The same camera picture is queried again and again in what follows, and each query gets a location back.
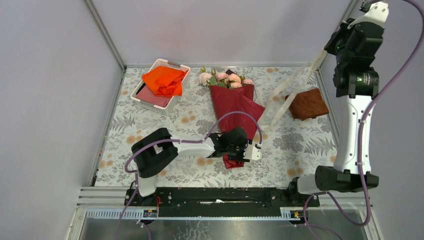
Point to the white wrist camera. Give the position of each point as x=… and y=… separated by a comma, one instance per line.
x=375, y=11
x=253, y=152

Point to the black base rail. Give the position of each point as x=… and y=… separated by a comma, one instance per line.
x=179, y=202

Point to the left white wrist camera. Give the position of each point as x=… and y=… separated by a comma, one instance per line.
x=253, y=152

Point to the white plastic basket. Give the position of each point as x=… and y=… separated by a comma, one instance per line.
x=175, y=99

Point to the floral patterned table mat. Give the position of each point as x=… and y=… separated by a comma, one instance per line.
x=292, y=148

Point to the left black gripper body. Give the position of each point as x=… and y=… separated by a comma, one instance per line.
x=236, y=153

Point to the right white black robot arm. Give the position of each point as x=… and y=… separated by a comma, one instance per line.
x=356, y=91

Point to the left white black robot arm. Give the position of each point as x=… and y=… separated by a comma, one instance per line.
x=156, y=151

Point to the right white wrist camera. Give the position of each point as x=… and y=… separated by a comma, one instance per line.
x=375, y=11

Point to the orange folded cloth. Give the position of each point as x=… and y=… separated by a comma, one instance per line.
x=165, y=81

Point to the pink fake flower bunch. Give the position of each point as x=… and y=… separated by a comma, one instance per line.
x=227, y=79

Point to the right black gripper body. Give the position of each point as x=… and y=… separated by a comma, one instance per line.
x=335, y=45

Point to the pink paper sheet in basket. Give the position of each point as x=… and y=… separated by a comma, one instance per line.
x=146, y=95

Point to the dark red wrapping paper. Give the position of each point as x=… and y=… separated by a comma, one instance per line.
x=236, y=108

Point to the cream printed ribbon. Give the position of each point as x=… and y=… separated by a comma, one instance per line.
x=293, y=85

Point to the brown folded cloth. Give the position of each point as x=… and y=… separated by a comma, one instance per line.
x=308, y=105

